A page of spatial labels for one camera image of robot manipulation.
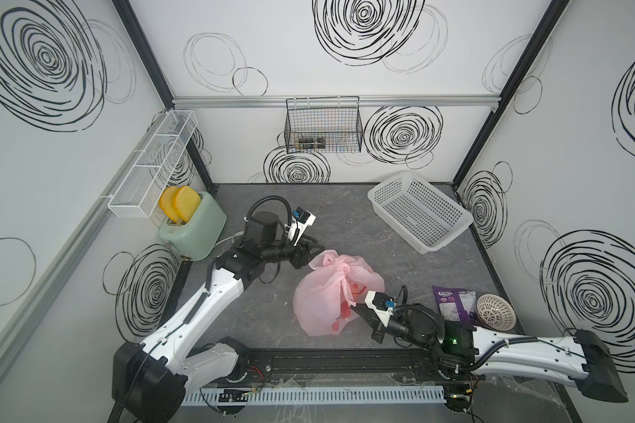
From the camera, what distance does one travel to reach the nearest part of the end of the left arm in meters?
0.54

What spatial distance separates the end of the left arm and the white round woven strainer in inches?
24.7

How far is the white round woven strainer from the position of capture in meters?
0.82
